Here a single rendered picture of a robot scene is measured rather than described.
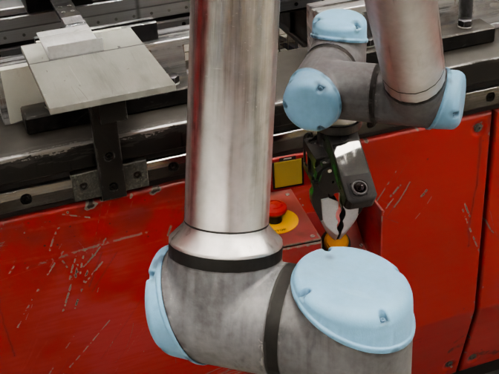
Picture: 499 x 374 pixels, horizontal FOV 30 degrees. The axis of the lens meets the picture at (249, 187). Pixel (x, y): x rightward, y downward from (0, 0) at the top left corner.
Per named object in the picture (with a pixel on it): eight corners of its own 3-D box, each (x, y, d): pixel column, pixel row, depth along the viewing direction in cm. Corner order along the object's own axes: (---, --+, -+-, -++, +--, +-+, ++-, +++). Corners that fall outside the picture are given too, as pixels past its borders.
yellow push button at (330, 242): (326, 258, 145) (328, 253, 143) (319, 237, 147) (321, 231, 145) (349, 254, 146) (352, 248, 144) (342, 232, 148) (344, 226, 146)
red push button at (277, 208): (265, 234, 138) (264, 213, 137) (258, 220, 142) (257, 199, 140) (291, 228, 139) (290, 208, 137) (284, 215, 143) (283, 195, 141)
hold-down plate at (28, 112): (27, 136, 148) (24, 119, 147) (22, 122, 153) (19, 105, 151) (206, 99, 157) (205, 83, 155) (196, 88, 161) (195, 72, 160)
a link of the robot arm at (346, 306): (399, 433, 88) (404, 320, 82) (265, 406, 93) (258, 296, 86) (422, 354, 98) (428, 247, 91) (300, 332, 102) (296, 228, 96)
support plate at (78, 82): (50, 115, 127) (49, 108, 127) (21, 51, 149) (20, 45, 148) (176, 90, 132) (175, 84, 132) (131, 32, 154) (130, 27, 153)
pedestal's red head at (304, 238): (256, 318, 139) (250, 217, 130) (231, 261, 153) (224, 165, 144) (382, 293, 143) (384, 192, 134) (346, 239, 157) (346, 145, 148)
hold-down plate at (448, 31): (348, 71, 164) (348, 55, 163) (336, 61, 169) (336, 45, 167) (495, 41, 173) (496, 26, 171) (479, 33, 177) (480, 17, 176)
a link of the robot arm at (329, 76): (364, 85, 111) (385, 47, 120) (275, 78, 115) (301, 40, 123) (365, 142, 116) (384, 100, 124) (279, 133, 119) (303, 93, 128)
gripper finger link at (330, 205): (327, 221, 148) (328, 173, 143) (339, 243, 143) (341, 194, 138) (308, 224, 148) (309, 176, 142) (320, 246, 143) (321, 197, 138)
